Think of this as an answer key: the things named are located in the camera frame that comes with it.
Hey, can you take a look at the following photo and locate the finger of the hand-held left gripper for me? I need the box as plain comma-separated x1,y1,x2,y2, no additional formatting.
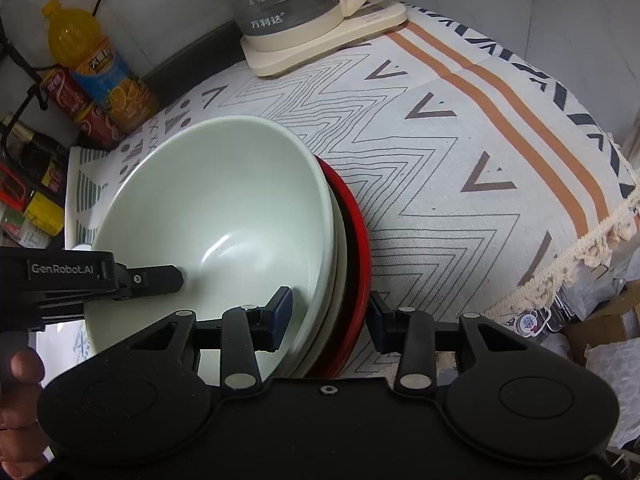
114,263,185,302
41,291,132,324

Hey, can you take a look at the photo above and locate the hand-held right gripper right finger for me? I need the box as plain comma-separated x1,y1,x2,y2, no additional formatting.
369,290,532,392

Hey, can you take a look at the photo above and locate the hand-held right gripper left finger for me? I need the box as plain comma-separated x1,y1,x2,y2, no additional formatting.
117,286,294,392

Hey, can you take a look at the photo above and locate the red plate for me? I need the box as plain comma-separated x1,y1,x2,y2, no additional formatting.
304,155,372,379

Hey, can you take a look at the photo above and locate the white plate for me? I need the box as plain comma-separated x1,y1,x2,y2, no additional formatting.
37,180,349,378

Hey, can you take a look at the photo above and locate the pale green bowl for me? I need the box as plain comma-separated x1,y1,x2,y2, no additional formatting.
82,115,335,377

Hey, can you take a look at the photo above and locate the person's left hand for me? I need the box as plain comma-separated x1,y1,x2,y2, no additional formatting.
0,347,47,480

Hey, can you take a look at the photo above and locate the yellow packet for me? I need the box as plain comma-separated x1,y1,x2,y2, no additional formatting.
22,189,67,237

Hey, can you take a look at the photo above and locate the red packet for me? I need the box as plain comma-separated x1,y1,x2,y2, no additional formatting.
0,161,30,212

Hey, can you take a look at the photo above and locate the dark glass bottle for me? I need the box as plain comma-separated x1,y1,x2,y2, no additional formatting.
0,112,68,163

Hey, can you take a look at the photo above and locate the red drink can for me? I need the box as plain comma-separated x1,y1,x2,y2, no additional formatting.
41,67,97,122
76,101,124,143

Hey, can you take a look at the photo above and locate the metal clip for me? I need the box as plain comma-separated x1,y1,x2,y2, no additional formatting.
510,287,577,337

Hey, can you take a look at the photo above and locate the patterned tablecloth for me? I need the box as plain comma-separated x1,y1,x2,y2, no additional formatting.
65,2,640,378

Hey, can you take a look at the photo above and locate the orange juice bottle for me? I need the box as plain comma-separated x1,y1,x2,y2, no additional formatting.
41,0,160,134

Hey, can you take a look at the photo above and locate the cardboard box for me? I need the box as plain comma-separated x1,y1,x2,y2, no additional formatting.
564,280,640,367

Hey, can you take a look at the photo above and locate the cream kettle base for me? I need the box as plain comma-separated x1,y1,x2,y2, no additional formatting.
240,0,409,79

